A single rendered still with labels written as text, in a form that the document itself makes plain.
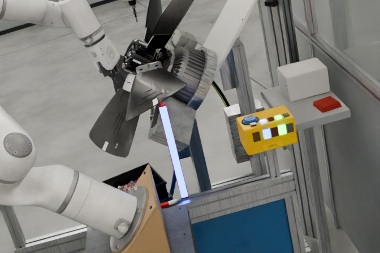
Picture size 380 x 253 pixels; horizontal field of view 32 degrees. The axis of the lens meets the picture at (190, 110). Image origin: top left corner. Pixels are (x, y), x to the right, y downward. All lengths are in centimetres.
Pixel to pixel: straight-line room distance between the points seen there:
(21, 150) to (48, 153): 306
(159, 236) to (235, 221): 52
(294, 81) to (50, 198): 119
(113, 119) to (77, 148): 226
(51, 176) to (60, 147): 303
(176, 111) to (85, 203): 71
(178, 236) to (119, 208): 21
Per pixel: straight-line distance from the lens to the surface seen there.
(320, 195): 283
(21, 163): 165
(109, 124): 242
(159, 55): 239
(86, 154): 454
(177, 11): 230
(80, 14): 212
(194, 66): 237
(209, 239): 223
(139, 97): 217
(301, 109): 255
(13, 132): 168
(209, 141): 429
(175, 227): 190
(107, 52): 217
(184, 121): 233
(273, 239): 229
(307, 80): 260
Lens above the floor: 200
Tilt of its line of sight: 25 degrees down
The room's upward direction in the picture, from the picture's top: 13 degrees counter-clockwise
